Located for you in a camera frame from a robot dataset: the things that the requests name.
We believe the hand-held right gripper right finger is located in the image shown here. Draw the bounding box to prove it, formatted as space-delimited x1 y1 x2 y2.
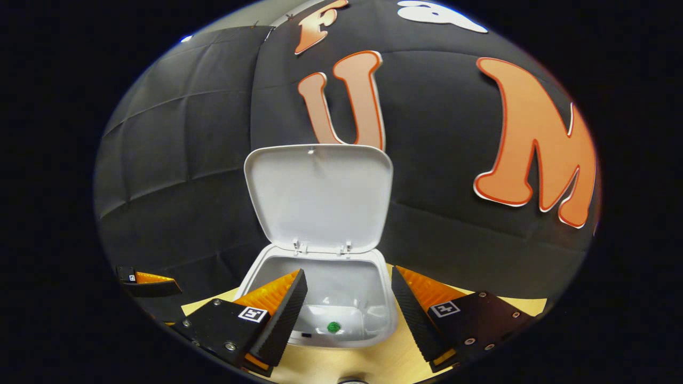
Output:
391 266 534 374

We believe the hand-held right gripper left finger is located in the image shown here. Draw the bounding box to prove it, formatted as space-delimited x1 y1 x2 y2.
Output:
171 268 309 379

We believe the white desktop garbage bin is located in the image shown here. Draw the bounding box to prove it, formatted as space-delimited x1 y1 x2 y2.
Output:
233 144 400 350

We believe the wooden desktop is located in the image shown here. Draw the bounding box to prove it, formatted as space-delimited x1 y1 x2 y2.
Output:
181 264 548 384

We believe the black backdrop cloth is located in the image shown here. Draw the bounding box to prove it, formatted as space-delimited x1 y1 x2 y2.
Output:
95 0 602 326

